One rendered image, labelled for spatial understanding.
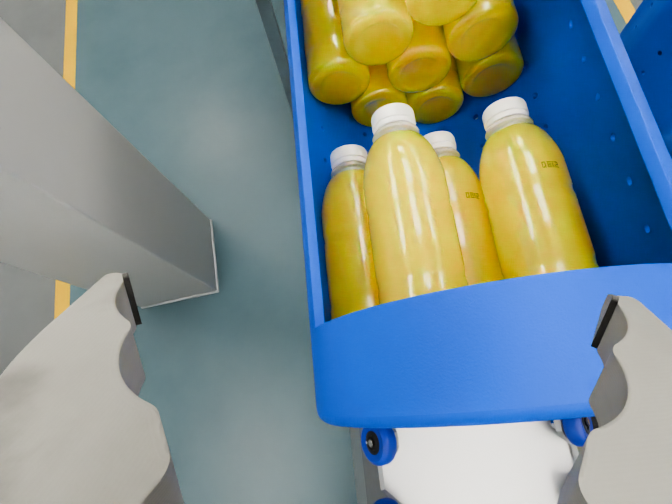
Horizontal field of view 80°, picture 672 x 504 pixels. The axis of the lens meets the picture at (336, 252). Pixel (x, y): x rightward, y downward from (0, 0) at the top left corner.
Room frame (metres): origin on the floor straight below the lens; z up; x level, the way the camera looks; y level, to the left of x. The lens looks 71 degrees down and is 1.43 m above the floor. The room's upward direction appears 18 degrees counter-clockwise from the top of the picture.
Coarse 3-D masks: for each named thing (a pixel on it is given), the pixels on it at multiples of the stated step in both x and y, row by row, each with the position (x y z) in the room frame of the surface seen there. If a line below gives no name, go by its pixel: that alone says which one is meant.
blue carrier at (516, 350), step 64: (576, 0) 0.26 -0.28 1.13; (576, 64) 0.22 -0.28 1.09; (320, 128) 0.28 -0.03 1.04; (448, 128) 0.27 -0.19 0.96; (576, 128) 0.17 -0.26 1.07; (640, 128) 0.09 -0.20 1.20; (320, 192) 0.20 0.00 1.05; (576, 192) 0.11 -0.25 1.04; (640, 192) 0.07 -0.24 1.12; (320, 256) 0.12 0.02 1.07; (640, 256) 0.03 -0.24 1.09; (320, 320) 0.05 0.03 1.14; (384, 320) 0.03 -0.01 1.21; (448, 320) 0.02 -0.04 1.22; (512, 320) 0.01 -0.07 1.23; (576, 320) 0.00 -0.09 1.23; (320, 384) 0.01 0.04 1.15; (384, 384) 0.00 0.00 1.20; (448, 384) -0.01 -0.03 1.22; (512, 384) -0.02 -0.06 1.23; (576, 384) -0.03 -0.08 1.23
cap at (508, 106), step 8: (496, 104) 0.19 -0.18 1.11; (504, 104) 0.19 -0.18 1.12; (512, 104) 0.19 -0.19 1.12; (520, 104) 0.18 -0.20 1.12; (488, 112) 0.19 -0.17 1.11; (496, 112) 0.19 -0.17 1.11; (504, 112) 0.18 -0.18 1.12; (512, 112) 0.18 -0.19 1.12; (520, 112) 0.18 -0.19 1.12; (528, 112) 0.18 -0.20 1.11; (488, 120) 0.19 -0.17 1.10; (496, 120) 0.18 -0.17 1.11; (488, 128) 0.18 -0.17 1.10
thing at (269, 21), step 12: (264, 0) 1.12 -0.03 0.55; (264, 12) 1.12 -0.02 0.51; (264, 24) 1.12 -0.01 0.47; (276, 24) 1.12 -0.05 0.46; (276, 36) 1.12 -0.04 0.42; (276, 48) 1.12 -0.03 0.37; (276, 60) 1.12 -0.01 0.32; (288, 72) 1.11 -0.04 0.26; (288, 84) 1.12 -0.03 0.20; (288, 96) 1.12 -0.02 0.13
